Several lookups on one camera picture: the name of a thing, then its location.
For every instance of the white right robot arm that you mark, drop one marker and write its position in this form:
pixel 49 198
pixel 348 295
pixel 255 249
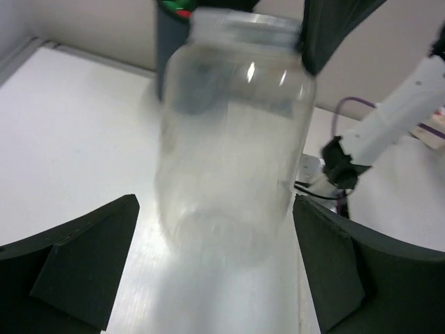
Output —
pixel 348 156

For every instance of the metal base mounting plate right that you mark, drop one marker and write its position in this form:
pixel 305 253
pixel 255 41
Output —
pixel 307 168

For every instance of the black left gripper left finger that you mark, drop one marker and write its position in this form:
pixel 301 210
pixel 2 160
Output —
pixel 65 279

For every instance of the clear plastic wide jar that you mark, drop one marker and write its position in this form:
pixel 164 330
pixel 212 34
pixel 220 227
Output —
pixel 237 105

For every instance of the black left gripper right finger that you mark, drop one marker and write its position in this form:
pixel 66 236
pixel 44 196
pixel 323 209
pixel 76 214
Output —
pixel 363 281

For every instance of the green plastic soda bottle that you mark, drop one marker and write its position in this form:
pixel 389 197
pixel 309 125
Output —
pixel 182 8

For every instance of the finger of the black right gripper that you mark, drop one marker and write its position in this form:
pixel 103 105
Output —
pixel 325 25

